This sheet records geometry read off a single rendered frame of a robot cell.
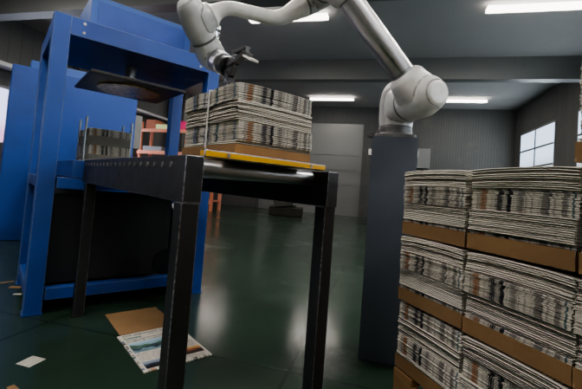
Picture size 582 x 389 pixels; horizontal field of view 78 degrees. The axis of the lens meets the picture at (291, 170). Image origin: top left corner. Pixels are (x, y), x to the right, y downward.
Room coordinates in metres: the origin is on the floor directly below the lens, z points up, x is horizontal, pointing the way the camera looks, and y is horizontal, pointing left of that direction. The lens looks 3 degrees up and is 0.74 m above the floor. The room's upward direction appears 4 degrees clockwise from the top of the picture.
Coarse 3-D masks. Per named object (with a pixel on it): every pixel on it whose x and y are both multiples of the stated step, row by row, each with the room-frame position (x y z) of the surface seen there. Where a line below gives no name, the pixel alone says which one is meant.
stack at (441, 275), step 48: (432, 192) 1.19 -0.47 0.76; (480, 192) 1.00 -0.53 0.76; (528, 192) 0.87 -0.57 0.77; (576, 192) 0.76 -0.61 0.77; (432, 240) 1.18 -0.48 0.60; (528, 240) 0.87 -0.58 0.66; (576, 240) 0.76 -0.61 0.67; (432, 288) 1.14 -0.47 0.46; (480, 288) 0.97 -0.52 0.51; (528, 288) 0.85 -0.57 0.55; (576, 288) 0.75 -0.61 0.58; (432, 336) 1.14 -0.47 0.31; (528, 336) 0.85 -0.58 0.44; (576, 336) 0.75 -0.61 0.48; (480, 384) 0.96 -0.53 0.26; (528, 384) 0.84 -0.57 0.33
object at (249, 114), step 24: (216, 96) 1.12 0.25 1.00; (240, 96) 1.02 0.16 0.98; (264, 96) 1.07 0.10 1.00; (288, 96) 1.13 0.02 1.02; (216, 120) 1.11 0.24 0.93; (240, 120) 1.01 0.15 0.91; (264, 120) 1.07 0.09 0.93; (288, 120) 1.12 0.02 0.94; (216, 144) 1.11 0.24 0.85; (264, 144) 1.07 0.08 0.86; (288, 144) 1.13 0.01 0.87
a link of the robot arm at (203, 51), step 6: (216, 36) 1.41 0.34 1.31; (210, 42) 1.38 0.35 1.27; (216, 42) 1.40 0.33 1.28; (198, 48) 1.39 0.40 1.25; (204, 48) 1.39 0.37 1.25; (210, 48) 1.39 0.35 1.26; (216, 48) 1.40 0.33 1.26; (222, 48) 1.43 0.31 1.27; (198, 54) 1.41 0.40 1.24; (204, 54) 1.40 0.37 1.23; (198, 60) 1.47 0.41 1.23; (204, 60) 1.42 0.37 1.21; (204, 66) 1.45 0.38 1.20
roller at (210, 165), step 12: (204, 168) 1.00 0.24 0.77; (216, 168) 1.02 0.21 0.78; (228, 168) 1.04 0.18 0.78; (240, 168) 1.07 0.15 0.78; (252, 168) 1.10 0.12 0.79; (264, 168) 1.13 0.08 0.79; (276, 168) 1.16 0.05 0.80; (264, 180) 1.14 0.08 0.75; (276, 180) 1.17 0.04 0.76; (288, 180) 1.19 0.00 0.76; (300, 180) 1.22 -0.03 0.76; (312, 180) 1.25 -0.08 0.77
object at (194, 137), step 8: (200, 96) 1.21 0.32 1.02; (192, 104) 1.26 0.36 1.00; (200, 104) 1.21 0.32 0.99; (184, 112) 1.29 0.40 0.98; (192, 112) 1.26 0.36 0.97; (200, 112) 1.21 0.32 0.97; (192, 120) 1.25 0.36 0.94; (200, 120) 1.20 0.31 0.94; (192, 128) 1.25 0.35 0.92; (200, 128) 1.21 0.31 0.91; (192, 136) 1.25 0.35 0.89; (200, 136) 1.20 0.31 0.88; (184, 144) 1.30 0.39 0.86; (192, 144) 1.25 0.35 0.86; (200, 144) 1.19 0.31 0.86
